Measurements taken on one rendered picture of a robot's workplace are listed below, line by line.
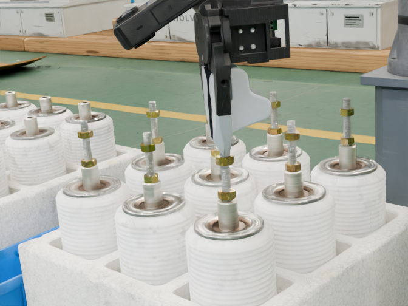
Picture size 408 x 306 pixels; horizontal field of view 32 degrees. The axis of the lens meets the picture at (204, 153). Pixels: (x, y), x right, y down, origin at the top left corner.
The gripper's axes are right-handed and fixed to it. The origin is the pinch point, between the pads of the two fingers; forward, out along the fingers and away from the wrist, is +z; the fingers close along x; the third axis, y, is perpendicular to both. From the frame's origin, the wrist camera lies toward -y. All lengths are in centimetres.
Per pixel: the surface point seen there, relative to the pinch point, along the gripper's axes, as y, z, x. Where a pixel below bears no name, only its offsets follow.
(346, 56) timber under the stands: 92, 29, 200
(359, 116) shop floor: 68, 35, 130
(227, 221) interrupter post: 0.3, 8.4, -1.1
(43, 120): -21, 10, 64
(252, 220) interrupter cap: 3.3, 9.1, 0.0
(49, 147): -20, 11, 48
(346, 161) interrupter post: 19.0, 8.4, 13.0
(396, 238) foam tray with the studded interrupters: 23.0, 17.3, 6.9
